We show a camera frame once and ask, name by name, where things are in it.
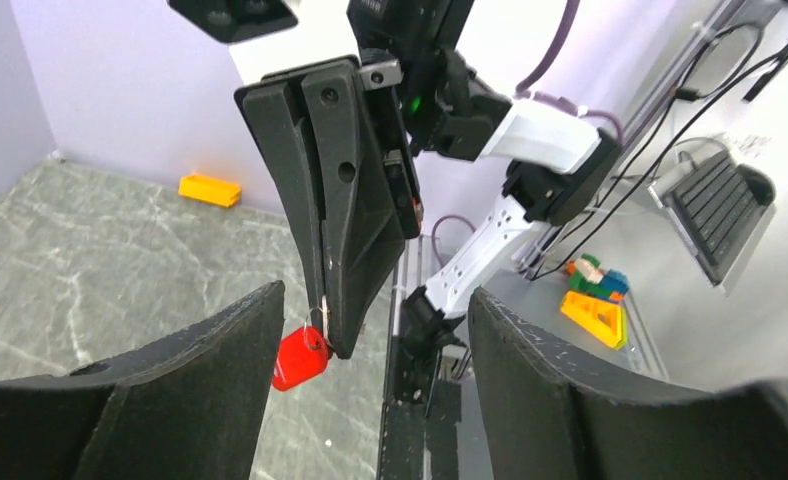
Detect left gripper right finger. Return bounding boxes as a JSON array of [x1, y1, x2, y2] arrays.
[[468, 289, 788, 479]]

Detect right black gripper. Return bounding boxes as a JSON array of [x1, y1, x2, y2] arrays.
[[234, 56, 423, 359]]

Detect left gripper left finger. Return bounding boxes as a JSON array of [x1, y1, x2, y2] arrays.
[[0, 281, 285, 479]]

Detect red key tag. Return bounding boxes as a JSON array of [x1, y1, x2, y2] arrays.
[[272, 326, 330, 392]]

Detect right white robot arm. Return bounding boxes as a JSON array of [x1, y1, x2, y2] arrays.
[[234, 1, 621, 403]]

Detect yellow bin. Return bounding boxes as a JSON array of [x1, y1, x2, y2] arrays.
[[177, 174, 242, 208]]

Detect colourful toy blocks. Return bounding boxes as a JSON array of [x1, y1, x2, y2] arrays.
[[565, 254, 630, 304]]

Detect black keyboard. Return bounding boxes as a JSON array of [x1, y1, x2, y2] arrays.
[[665, 152, 763, 281]]

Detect black computer mouse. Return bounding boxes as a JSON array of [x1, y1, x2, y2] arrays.
[[737, 164, 776, 207]]

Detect yellow toy frame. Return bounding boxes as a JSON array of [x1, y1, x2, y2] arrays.
[[559, 291, 629, 350]]

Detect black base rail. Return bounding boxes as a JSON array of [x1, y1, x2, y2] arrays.
[[377, 238, 465, 480]]

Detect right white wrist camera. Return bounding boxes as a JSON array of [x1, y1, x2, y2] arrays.
[[168, 0, 361, 85]]

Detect aluminium frame post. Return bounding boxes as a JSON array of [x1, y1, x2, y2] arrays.
[[622, 1, 753, 160]]

